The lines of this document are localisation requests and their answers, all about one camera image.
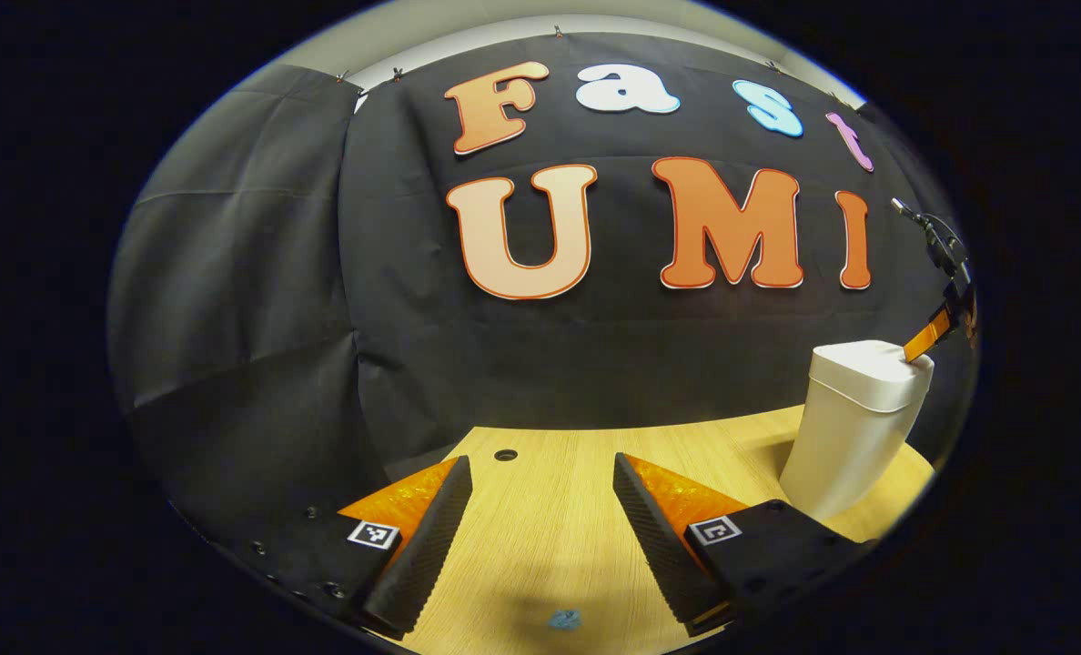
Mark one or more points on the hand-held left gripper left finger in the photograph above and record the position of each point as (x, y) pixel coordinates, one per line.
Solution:
(427, 555)

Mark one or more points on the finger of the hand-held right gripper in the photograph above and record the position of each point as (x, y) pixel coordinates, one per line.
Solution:
(927, 335)

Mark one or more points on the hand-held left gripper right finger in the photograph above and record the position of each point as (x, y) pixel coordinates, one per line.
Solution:
(654, 546)

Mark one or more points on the blue paper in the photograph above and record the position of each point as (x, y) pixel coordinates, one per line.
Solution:
(565, 619)

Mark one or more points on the white desktop garbage bin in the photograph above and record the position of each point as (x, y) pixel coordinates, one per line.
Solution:
(854, 428)

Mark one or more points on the wooden desktop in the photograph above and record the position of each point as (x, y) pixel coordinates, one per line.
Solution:
(550, 509)

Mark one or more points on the black backdrop cloth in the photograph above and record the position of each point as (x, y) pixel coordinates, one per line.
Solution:
(322, 346)

